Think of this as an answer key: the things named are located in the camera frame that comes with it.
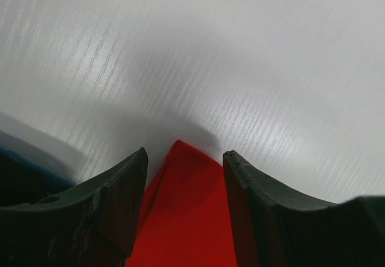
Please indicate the red t-shirt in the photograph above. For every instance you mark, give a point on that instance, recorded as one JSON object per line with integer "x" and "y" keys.
{"x": 184, "y": 217}

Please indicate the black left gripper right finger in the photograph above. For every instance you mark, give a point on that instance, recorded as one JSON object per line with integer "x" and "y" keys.
{"x": 276, "y": 225}

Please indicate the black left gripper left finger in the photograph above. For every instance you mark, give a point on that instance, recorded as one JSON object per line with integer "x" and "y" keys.
{"x": 91, "y": 224}

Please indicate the folded blue t-shirt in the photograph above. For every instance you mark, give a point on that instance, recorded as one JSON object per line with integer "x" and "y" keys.
{"x": 24, "y": 182}

